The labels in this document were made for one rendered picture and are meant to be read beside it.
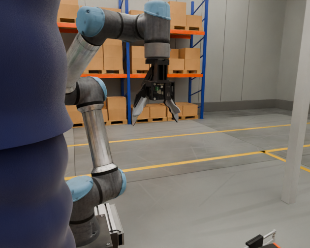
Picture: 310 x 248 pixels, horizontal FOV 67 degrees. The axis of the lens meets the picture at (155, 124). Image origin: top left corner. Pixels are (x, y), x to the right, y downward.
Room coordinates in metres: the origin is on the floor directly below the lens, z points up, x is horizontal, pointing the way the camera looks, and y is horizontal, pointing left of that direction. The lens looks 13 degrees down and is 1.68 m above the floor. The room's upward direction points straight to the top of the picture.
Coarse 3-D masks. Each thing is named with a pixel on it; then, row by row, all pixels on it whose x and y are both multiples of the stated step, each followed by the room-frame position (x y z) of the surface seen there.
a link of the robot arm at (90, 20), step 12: (84, 12) 0.65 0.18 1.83; (96, 12) 0.66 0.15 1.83; (108, 12) 0.69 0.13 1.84; (84, 24) 0.65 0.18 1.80; (96, 24) 0.65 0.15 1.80; (108, 24) 0.68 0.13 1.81; (120, 24) 0.70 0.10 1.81; (84, 36) 0.70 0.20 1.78; (96, 36) 0.68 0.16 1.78; (108, 36) 0.70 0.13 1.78; (72, 48) 0.74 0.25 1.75; (84, 48) 0.72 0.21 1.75; (96, 48) 0.73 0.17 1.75; (72, 60) 0.76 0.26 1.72; (84, 60) 0.75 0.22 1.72; (72, 72) 0.79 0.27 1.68; (72, 84) 0.85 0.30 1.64; (72, 96) 0.92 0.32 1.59
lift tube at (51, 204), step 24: (48, 144) 0.32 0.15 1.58; (0, 168) 0.26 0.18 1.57; (24, 168) 0.28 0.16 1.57; (48, 168) 0.31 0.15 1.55; (0, 192) 0.26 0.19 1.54; (24, 192) 0.28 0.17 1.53; (48, 192) 0.31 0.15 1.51; (0, 216) 0.26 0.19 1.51; (24, 216) 0.28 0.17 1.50; (48, 216) 0.31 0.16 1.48; (0, 240) 0.25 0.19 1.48; (24, 240) 0.27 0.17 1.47; (48, 240) 0.29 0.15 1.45; (72, 240) 0.37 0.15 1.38
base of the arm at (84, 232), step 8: (72, 224) 0.78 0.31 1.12; (80, 224) 0.78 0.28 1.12; (88, 224) 0.80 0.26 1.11; (96, 224) 0.83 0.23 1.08; (72, 232) 0.77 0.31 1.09; (80, 232) 0.78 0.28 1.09; (88, 232) 0.79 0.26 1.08; (96, 232) 0.82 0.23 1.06; (80, 240) 0.77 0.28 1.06; (88, 240) 0.78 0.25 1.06
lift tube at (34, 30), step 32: (0, 0) 0.27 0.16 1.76; (32, 0) 0.30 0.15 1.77; (0, 32) 0.26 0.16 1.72; (32, 32) 0.29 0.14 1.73; (0, 64) 0.26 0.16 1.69; (32, 64) 0.29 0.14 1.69; (64, 64) 0.35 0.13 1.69; (0, 96) 0.26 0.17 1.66; (32, 96) 0.29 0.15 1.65; (64, 96) 0.37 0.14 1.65; (0, 128) 0.26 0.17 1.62; (32, 128) 0.28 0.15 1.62; (64, 128) 0.33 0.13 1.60
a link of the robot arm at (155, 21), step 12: (156, 0) 0.69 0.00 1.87; (144, 12) 0.71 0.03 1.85; (156, 12) 0.68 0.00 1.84; (168, 12) 0.70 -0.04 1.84; (144, 24) 0.70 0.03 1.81; (156, 24) 0.68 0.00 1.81; (168, 24) 0.70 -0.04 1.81; (144, 36) 0.71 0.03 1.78; (156, 36) 0.68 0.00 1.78; (168, 36) 0.70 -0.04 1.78
